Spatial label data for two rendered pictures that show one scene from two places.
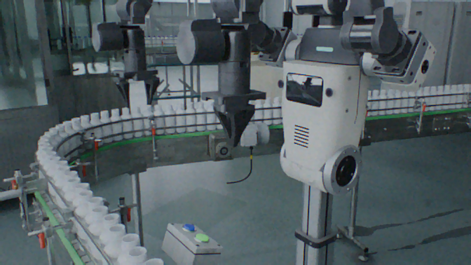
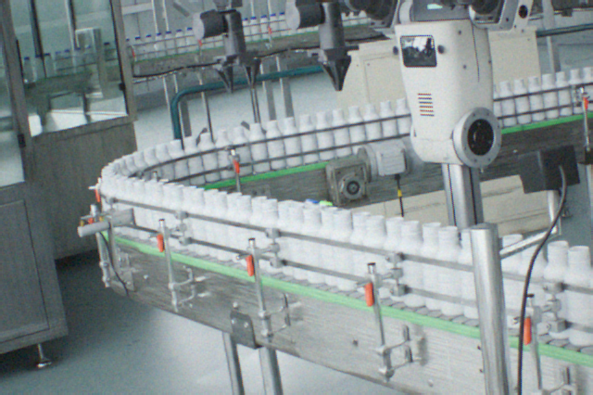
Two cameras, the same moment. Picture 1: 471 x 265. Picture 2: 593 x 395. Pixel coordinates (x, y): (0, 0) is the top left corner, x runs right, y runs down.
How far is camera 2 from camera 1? 2.08 m
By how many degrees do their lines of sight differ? 8
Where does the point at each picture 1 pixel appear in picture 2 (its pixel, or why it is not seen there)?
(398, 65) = (492, 13)
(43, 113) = (19, 197)
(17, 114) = not seen: outside the picture
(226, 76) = (324, 35)
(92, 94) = (67, 173)
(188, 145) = (294, 188)
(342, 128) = (463, 87)
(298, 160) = (428, 134)
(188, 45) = (294, 16)
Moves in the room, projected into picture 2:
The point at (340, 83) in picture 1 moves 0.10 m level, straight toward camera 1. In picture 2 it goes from (449, 39) to (442, 43)
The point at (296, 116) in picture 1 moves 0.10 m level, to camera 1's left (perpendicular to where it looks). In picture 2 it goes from (417, 83) to (380, 88)
